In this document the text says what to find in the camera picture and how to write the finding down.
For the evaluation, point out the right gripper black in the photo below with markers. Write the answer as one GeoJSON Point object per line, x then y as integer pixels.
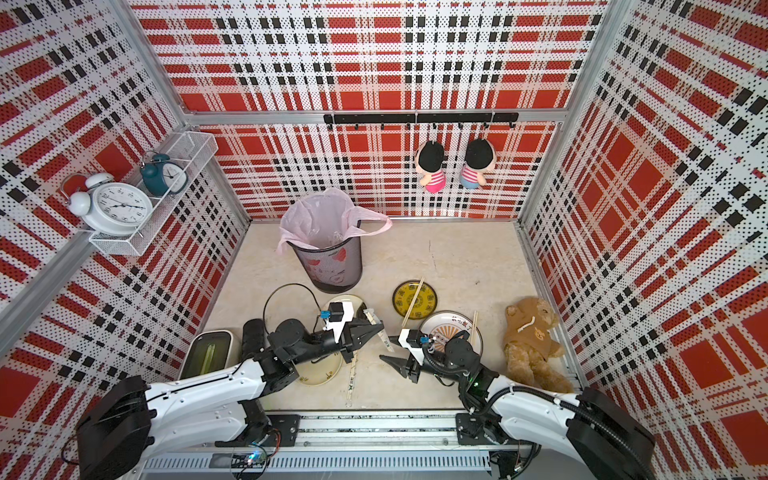
{"type": "Point", "coordinates": [413, 363]}

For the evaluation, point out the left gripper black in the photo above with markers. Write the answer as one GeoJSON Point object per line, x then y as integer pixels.
{"type": "Point", "coordinates": [349, 336]}

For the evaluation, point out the chopsticks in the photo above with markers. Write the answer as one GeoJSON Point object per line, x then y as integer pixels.
{"type": "Point", "coordinates": [374, 320]}
{"type": "Point", "coordinates": [351, 382]}

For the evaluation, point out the bare wooden chopstick pair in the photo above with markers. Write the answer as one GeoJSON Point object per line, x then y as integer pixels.
{"type": "Point", "coordinates": [473, 329]}

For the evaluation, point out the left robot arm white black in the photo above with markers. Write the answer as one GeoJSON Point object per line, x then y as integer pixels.
{"type": "Point", "coordinates": [136, 420]}

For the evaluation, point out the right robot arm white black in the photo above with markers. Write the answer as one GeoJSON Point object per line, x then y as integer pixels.
{"type": "Point", "coordinates": [588, 427]}

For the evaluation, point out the cream plate with black mark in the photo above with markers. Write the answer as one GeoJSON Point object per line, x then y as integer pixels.
{"type": "Point", "coordinates": [358, 303]}

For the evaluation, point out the white plate orange sunburst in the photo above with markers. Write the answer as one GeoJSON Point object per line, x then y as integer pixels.
{"type": "Point", "coordinates": [444, 325]}

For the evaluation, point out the cream plate with flowers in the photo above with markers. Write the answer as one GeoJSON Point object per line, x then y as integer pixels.
{"type": "Point", "coordinates": [319, 372]}

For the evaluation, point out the yellow patterned plate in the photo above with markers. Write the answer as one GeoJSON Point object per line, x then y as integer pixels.
{"type": "Point", "coordinates": [425, 305]}

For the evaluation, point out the black mesh trash bin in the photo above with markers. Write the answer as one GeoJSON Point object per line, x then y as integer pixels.
{"type": "Point", "coordinates": [333, 264]}

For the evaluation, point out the brown teddy bear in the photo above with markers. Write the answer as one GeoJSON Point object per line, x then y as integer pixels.
{"type": "Point", "coordinates": [528, 345]}

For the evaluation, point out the pink plastic bin liner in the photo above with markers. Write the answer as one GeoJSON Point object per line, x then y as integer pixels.
{"type": "Point", "coordinates": [326, 219]}

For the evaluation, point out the green circuit board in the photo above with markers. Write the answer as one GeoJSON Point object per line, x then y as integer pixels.
{"type": "Point", "coordinates": [254, 460]}

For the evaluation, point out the doll with pink shirt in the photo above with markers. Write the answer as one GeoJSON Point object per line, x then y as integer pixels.
{"type": "Point", "coordinates": [429, 165]}

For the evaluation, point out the doll with striped blue shirt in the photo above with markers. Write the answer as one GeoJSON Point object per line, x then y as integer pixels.
{"type": "Point", "coordinates": [480, 158]}

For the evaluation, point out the teal alarm clock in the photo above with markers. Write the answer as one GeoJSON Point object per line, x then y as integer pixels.
{"type": "Point", "coordinates": [162, 176]}

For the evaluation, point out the white alarm clock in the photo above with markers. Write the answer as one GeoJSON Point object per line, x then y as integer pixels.
{"type": "Point", "coordinates": [112, 208]}

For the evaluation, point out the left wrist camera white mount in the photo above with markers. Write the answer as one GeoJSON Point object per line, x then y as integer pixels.
{"type": "Point", "coordinates": [336, 316]}

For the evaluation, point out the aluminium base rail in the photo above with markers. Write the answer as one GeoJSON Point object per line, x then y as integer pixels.
{"type": "Point", "coordinates": [358, 442]}

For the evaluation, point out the black wall hook rail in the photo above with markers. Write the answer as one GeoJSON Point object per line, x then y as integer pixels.
{"type": "Point", "coordinates": [421, 118]}

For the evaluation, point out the white wire wall shelf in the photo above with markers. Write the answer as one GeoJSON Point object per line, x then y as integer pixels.
{"type": "Point", "coordinates": [193, 150]}

